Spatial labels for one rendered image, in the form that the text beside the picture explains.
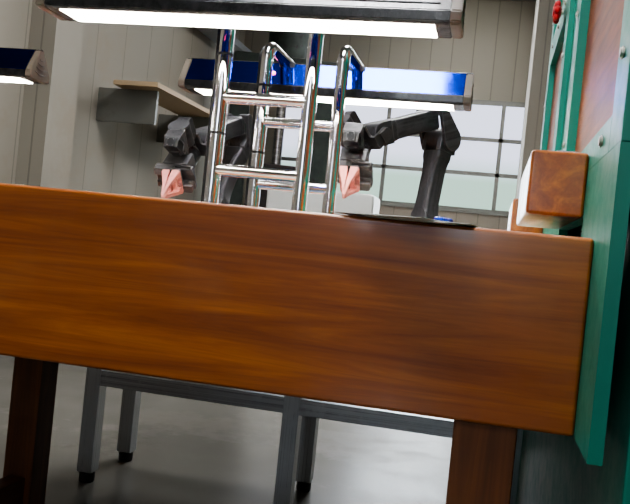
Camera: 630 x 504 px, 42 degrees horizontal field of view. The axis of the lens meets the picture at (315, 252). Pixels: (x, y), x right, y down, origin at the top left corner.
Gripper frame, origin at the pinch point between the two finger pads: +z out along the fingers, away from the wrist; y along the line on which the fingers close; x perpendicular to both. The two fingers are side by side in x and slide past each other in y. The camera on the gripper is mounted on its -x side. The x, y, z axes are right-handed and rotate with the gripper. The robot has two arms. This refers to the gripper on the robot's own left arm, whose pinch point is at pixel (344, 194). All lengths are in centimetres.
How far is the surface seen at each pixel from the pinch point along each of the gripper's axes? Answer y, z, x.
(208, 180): -12, 46, -34
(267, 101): -4, 37, -45
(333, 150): 3.3, 21.8, -26.1
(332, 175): 3.6, 24.8, -22.5
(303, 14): 6, 46, -64
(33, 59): -70, -1, -30
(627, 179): 44, 91, -71
